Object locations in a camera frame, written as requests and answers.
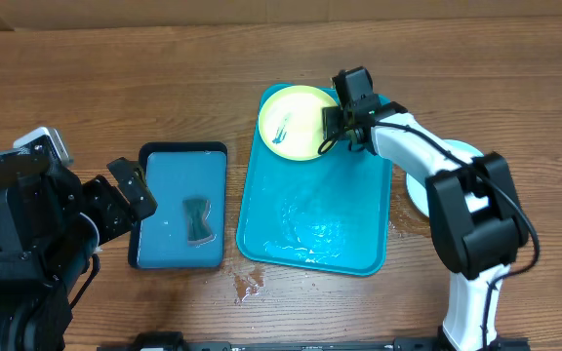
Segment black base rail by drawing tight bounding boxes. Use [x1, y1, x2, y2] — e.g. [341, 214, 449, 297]
[96, 331, 531, 351]

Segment dark grey sponge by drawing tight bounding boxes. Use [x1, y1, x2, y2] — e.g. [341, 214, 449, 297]
[182, 197, 214, 246]

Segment yellow-green rimmed plate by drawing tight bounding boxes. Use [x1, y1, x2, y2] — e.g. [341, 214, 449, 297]
[258, 85, 337, 161]

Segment small black-rimmed teal tray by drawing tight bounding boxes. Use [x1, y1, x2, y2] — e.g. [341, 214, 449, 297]
[128, 141, 228, 269]

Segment large teal serving tray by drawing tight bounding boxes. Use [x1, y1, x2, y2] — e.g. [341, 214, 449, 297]
[235, 83, 394, 278]

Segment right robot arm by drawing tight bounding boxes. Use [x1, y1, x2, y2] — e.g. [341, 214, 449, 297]
[318, 101, 533, 350]

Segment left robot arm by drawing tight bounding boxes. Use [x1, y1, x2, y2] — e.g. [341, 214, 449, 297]
[0, 151, 157, 350]

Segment light blue rimmed plate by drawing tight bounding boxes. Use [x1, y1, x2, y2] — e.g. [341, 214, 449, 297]
[406, 139, 489, 217]

